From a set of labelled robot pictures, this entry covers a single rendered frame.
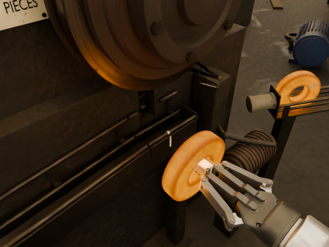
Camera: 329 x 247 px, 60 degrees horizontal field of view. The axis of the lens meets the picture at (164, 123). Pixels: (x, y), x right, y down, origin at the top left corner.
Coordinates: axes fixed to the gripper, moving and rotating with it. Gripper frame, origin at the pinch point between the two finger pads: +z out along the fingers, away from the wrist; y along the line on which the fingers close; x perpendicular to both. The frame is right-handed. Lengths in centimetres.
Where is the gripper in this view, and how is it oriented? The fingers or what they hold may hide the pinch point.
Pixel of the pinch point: (196, 161)
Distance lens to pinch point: 57.6
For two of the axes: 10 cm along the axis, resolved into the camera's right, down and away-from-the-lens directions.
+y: 7.3, -4.4, 5.2
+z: -6.8, -5.0, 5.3
